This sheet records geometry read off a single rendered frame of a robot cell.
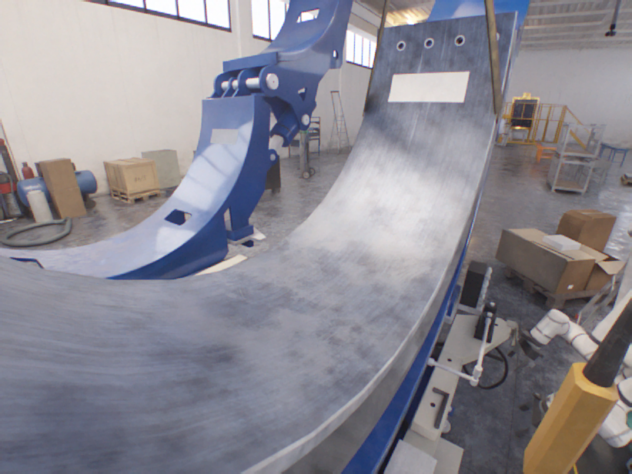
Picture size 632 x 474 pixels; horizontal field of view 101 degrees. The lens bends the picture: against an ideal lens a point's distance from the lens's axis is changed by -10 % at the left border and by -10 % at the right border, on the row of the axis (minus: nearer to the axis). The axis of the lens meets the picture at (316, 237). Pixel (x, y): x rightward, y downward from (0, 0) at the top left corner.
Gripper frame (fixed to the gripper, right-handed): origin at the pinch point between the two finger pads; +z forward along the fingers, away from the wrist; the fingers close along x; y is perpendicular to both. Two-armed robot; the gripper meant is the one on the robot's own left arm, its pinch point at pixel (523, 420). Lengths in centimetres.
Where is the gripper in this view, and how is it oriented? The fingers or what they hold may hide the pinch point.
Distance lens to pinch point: 161.6
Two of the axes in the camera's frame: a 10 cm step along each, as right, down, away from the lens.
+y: -7.7, -5.7, 3.0
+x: -5.9, 4.2, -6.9
